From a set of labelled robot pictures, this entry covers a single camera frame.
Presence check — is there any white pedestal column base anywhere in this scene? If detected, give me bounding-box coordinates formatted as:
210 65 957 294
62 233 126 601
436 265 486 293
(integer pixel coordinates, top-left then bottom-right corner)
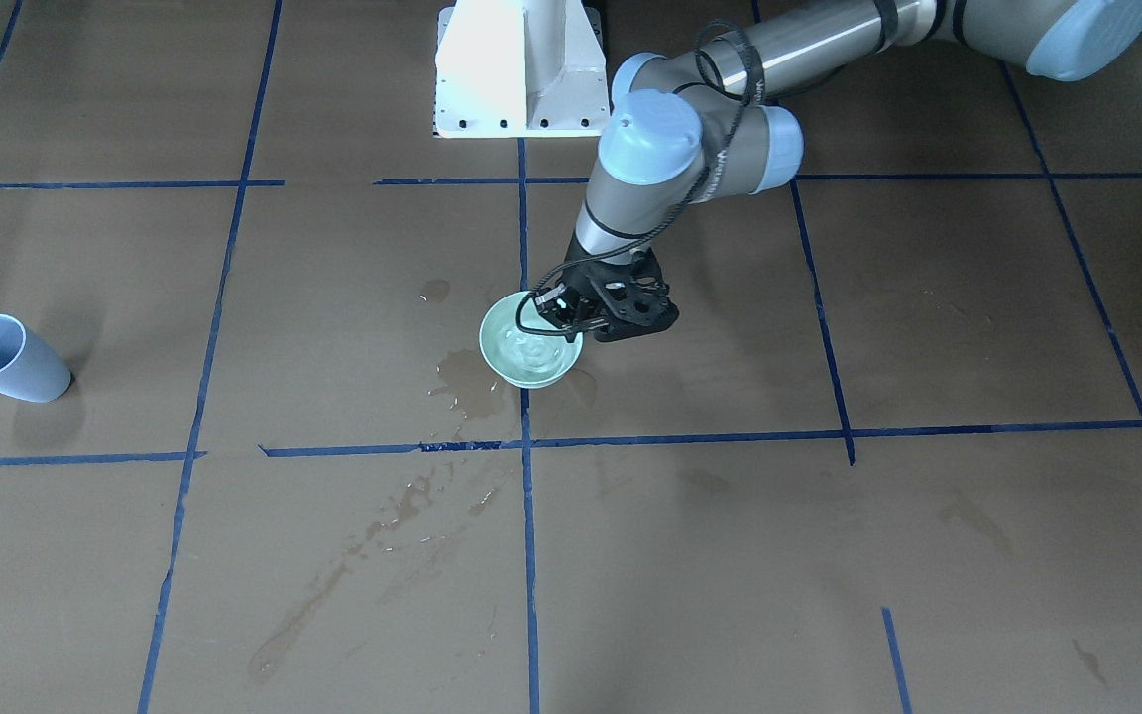
432 1 609 139

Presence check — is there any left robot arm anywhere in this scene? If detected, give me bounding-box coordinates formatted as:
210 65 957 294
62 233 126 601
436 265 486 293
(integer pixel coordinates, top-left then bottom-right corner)
510 1 1142 342

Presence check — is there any light blue cup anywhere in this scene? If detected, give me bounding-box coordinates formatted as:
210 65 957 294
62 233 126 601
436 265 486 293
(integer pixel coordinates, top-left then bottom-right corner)
0 313 72 403

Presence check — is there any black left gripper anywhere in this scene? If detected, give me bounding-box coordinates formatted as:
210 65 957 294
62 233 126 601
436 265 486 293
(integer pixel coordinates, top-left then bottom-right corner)
529 248 679 342

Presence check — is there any mint green bowl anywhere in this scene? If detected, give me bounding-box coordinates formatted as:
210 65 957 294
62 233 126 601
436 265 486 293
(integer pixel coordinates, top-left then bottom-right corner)
478 292 584 390

